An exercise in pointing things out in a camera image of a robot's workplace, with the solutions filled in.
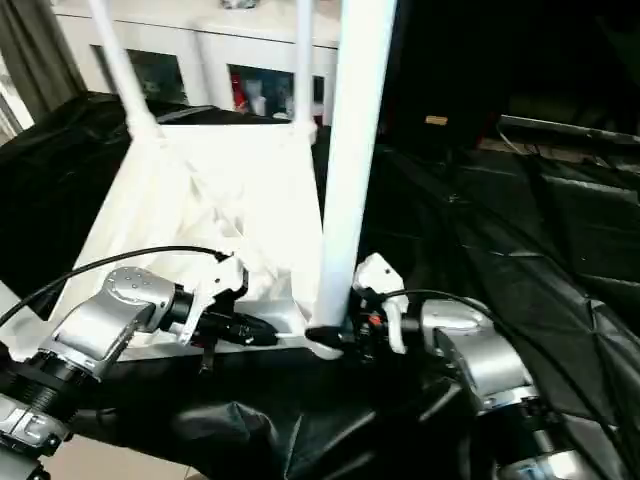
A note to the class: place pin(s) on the grey-brown curtain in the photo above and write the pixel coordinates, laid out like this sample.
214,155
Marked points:
30,65

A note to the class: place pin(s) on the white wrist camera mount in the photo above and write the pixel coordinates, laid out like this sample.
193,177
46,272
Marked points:
215,285
382,280

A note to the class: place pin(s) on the white plastic table leg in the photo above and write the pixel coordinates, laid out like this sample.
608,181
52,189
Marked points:
350,150
20,330
120,65
304,65

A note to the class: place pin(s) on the large black box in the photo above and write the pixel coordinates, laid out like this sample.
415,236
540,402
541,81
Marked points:
525,55

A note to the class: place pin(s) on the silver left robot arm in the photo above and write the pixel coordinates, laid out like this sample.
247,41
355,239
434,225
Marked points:
125,300

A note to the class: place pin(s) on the white blue carton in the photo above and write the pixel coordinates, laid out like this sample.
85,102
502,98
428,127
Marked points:
285,102

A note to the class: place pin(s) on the yellow label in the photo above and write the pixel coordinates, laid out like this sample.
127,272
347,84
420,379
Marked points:
436,120

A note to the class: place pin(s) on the dark horizontal metal rail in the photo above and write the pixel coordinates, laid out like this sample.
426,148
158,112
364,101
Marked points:
565,129

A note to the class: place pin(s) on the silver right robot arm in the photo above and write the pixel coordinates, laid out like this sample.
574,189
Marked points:
490,360

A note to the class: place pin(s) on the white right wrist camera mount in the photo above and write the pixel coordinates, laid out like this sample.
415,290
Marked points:
382,280

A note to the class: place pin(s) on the black plastic mat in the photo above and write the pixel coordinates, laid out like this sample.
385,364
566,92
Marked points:
525,250

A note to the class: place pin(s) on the white glass-door cabinet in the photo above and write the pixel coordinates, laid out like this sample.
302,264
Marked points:
200,30

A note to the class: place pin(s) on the red box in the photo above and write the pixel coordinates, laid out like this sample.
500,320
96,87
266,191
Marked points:
240,95

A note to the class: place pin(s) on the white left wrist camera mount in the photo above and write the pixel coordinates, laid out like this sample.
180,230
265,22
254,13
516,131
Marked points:
215,285

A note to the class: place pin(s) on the white plastic table top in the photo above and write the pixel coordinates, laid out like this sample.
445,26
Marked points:
225,175

